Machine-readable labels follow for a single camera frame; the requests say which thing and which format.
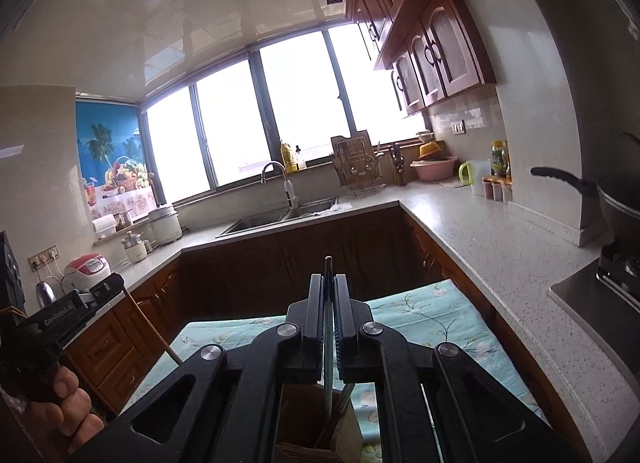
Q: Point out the yellow oil bottle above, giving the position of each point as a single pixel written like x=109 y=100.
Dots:
x=287 y=157

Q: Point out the large kitchen window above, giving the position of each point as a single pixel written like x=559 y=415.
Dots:
x=300 y=108

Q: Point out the black gas stove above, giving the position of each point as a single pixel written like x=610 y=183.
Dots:
x=600 y=288

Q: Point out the brown wooden utensil holder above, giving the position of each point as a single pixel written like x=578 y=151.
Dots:
x=300 y=418

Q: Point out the wall power outlet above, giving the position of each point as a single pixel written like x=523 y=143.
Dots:
x=44 y=258

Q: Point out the black wok with lid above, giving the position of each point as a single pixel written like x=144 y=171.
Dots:
x=620 y=208

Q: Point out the yellow bowl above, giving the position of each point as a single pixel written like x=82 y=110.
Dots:
x=431 y=150

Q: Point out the wooden cabinets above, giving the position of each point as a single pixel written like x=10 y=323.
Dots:
x=240 y=273
x=435 y=43

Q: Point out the teal floral tablecloth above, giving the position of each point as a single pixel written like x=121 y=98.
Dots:
x=410 y=313

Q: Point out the fruit and palm poster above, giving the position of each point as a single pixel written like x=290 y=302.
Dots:
x=110 y=153

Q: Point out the steel kitchen sink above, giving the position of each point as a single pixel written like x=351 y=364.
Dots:
x=260 y=220

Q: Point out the red and white rice cooker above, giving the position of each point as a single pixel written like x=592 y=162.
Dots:
x=87 y=270

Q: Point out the row of spice jars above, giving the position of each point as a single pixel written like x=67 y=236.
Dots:
x=497 y=190

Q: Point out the white wall switch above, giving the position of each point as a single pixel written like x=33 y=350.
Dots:
x=458 y=127

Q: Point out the wooden lower cabinets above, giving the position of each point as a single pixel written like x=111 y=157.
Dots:
x=240 y=273

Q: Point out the small clear bottle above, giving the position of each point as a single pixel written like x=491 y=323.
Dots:
x=300 y=160

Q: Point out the pink plastic basin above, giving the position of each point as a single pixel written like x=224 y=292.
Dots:
x=432 y=170

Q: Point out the small white bowl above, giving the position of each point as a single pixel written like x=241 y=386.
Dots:
x=424 y=137

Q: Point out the wooden cutting board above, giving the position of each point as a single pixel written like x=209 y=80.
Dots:
x=350 y=135

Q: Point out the wooden chopstick with red end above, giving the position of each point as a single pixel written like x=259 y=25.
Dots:
x=150 y=328

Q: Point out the person's left hand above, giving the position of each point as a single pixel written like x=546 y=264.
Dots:
x=65 y=408

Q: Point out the grey speckled countertop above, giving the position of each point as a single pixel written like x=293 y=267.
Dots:
x=500 y=243

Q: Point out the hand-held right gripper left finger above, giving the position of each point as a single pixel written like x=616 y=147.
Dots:
x=315 y=323

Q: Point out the green and white pitcher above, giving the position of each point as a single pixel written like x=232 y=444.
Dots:
x=475 y=173

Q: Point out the paper towel roll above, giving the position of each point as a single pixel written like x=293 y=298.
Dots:
x=105 y=228

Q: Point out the bottle with green label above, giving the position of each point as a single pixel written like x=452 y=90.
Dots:
x=498 y=158

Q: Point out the knife block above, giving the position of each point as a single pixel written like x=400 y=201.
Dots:
x=397 y=165

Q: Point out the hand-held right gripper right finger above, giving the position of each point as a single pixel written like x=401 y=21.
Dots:
x=340 y=338

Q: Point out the steel electric kettle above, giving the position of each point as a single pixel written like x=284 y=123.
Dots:
x=46 y=294

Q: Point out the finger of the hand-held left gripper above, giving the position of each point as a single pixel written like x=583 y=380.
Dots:
x=107 y=289

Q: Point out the wooden upper cabinets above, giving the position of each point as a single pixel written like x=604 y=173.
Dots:
x=435 y=43

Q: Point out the small white electric pot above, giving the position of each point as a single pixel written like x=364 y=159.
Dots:
x=135 y=249

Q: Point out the chrome kitchen faucet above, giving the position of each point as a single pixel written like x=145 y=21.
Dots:
x=291 y=195

